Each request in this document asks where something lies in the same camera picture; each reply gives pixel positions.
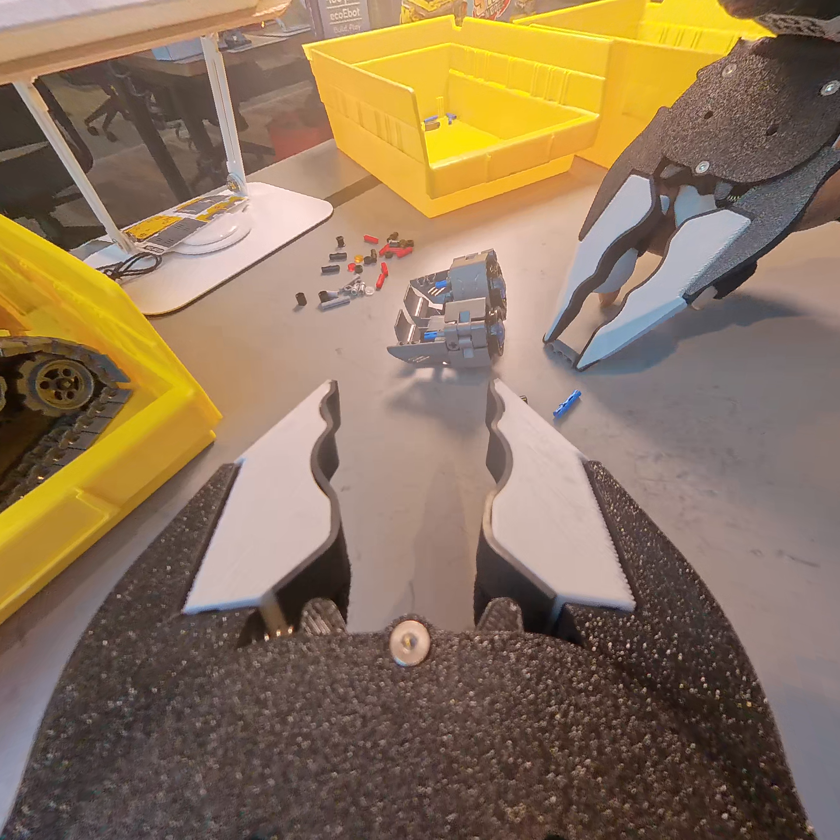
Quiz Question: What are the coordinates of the grey desk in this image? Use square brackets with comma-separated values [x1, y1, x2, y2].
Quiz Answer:
[0, 138, 840, 840]

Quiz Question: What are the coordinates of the pile of small brick parts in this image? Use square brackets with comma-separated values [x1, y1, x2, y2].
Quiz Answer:
[293, 231, 416, 311]

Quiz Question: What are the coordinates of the white rounded flat plate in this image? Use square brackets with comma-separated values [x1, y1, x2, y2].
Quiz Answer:
[85, 182, 334, 316]

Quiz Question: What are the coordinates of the black cable bundle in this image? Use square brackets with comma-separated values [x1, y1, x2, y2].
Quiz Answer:
[98, 252, 164, 283]

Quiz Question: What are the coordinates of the white round disc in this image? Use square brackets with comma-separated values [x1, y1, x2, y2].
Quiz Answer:
[177, 220, 253, 256]

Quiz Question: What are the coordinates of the red storage crate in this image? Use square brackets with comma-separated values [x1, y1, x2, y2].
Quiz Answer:
[269, 108, 329, 161]

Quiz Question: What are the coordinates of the blue robot kit box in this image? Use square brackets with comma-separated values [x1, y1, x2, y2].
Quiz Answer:
[315, 0, 473, 39]

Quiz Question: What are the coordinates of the yellow black sticker sheet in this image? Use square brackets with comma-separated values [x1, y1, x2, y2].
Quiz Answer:
[125, 193, 249, 253]

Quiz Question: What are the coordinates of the yellow open-front storage bin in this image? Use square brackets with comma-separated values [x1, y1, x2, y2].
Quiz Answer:
[303, 16, 614, 219]

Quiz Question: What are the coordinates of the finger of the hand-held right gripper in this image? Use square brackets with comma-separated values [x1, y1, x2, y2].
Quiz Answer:
[576, 210, 753, 371]
[543, 174, 658, 345]

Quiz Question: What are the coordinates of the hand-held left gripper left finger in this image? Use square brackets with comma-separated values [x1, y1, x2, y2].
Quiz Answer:
[182, 379, 350, 639]

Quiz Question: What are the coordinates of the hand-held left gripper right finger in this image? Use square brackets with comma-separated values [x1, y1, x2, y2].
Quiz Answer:
[474, 377, 637, 632]

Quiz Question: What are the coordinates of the grey toy brick wing assembly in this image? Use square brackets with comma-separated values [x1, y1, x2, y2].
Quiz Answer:
[387, 298, 508, 370]

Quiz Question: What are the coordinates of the black office chair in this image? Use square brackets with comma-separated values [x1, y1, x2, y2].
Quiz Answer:
[0, 82, 93, 224]

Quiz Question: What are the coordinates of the yellow ribbed storage bin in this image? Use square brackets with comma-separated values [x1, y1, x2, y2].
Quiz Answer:
[515, 0, 778, 170]

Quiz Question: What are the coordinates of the grey toy brick engine assembly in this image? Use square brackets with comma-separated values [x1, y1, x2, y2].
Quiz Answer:
[408, 249, 508, 312]

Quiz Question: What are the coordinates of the white wooden book stand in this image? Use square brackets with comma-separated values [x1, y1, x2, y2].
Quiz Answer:
[0, 0, 293, 253]

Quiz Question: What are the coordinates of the yellow storage bin with ledge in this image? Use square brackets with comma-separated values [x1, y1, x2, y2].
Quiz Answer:
[0, 213, 223, 624]

